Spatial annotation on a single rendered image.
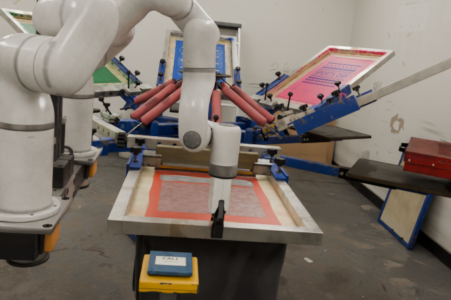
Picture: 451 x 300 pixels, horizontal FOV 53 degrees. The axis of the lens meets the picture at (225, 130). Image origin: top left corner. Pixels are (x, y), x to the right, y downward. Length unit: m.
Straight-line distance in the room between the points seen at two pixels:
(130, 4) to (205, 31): 0.20
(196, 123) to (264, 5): 4.92
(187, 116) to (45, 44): 0.46
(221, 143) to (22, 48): 0.56
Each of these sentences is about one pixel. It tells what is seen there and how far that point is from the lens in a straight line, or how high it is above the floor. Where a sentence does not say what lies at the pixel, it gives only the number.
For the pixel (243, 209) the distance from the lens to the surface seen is 1.50.
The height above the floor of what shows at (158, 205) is 0.96.
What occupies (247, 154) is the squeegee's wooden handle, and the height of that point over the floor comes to 1.05.
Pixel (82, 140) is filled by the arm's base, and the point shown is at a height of 1.18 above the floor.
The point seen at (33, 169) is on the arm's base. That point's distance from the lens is 0.85.
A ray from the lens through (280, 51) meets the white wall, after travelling 6.01.
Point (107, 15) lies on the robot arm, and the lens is 0.82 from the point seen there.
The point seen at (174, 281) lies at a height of 0.95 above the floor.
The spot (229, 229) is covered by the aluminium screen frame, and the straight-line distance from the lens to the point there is 1.26.
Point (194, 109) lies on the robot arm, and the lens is 1.12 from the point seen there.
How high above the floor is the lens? 1.46
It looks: 10 degrees down
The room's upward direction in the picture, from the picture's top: 6 degrees clockwise
